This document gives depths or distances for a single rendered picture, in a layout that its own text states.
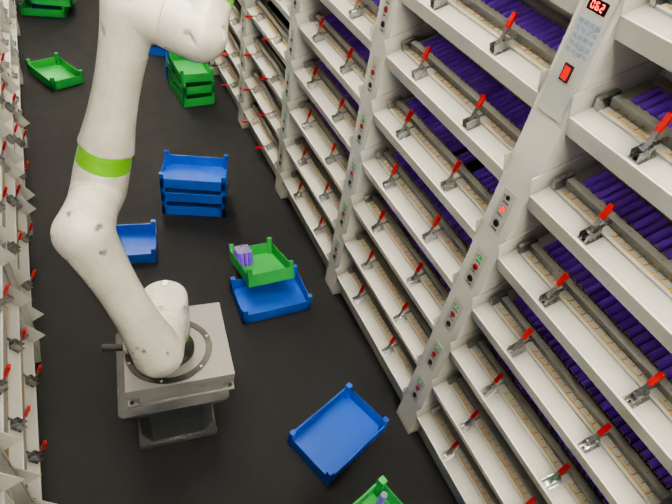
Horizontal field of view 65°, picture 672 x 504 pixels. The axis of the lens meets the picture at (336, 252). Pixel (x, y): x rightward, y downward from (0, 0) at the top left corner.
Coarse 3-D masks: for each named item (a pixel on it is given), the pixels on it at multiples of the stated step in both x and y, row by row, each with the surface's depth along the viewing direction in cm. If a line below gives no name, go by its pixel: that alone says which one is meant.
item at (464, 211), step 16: (384, 96) 171; (400, 96) 173; (384, 112) 174; (384, 128) 170; (400, 128) 167; (400, 144) 163; (416, 144) 161; (416, 160) 157; (432, 160) 156; (432, 176) 152; (448, 176) 151; (448, 192) 147; (448, 208) 148; (464, 208) 143; (464, 224) 142
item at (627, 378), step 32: (512, 256) 130; (544, 256) 126; (544, 288) 124; (576, 288) 119; (544, 320) 122; (576, 320) 117; (608, 320) 113; (576, 352) 114; (608, 352) 111; (640, 352) 108; (608, 384) 108; (640, 384) 106; (640, 416) 103
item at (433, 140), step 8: (400, 104) 171; (400, 112) 170; (408, 112) 168; (416, 120) 165; (416, 128) 166; (424, 128) 162; (424, 136) 162; (432, 136) 159; (432, 144) 159; (440, 144) 156; (432, 152) 157; (440, 152) 156; (448, 152) 153; (440, 160) 154; (448, 160) 153; (456, 160) 151; (448, 168) 151; (464, 168) 148; (464, 176) 147; (472, 176) 146; (472, 184) 145; (480, 184) 144; (480, 192) 142; (488, 192) 141; (488, 200) 140
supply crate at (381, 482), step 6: (378, 480) 138; (384, 480) 138; (372, 486) 139; (378, 486) 140; (384, 486) 140; (366, 492) 138; (372, 492) 143; (378, 492) 141; (390, 492) 139; (360, 498) 137; (366, 498) 142; (372, 498) 142; (390, 498) 141; (396, 498) 138
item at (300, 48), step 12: (300, 0) 211; (312, 0) 213; (300, 36) 222; (288, 48) 232; (300, 48) 225; (288, 60) 235; (300, 96) 242; (288, 108) 245; (288, 120) 248; (288, 132) 253; (288, 156) 263; (288, 168) 268; (276, 180) 281
